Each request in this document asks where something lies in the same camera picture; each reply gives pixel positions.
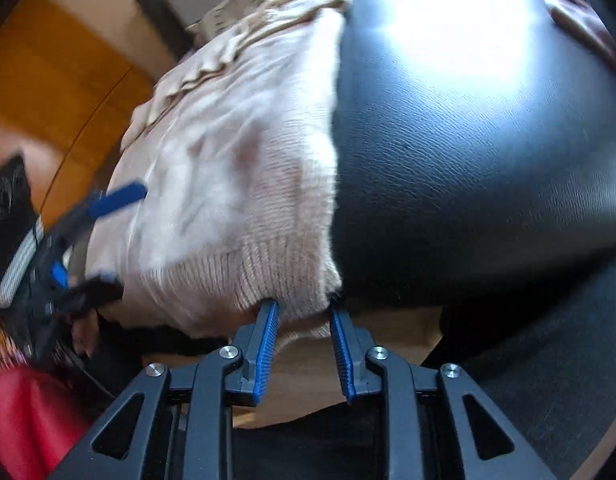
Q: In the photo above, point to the white ruffled knit garment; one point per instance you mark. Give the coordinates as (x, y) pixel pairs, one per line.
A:
(223, 50)

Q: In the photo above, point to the person's left hand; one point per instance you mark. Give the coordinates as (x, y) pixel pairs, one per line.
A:
(85, 335)

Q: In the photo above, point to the blue yellow grey patchwork sofa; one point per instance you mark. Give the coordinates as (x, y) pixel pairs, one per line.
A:
(158, 10)

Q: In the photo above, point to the person's red clothing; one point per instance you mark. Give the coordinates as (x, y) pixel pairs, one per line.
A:
(28, 420)

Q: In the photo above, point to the tiger print cushion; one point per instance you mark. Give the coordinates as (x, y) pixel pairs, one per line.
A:
(228, 10)

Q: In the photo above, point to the cream knit sweater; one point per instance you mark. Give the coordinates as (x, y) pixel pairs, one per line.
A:
(213, 185)

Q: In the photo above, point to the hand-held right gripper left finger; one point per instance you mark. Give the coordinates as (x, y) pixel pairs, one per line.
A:
(268, 355)

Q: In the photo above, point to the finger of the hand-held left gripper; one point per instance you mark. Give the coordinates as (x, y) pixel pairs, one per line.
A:
(95, 290)
(115, 201)

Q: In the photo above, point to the person's dark trousers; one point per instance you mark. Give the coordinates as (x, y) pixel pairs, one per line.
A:
(512, 360)

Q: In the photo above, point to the pink ribbed sweater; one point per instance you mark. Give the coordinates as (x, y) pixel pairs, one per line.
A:
(577, 20)

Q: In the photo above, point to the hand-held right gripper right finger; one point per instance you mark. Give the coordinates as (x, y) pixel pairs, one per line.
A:
(342, 360)

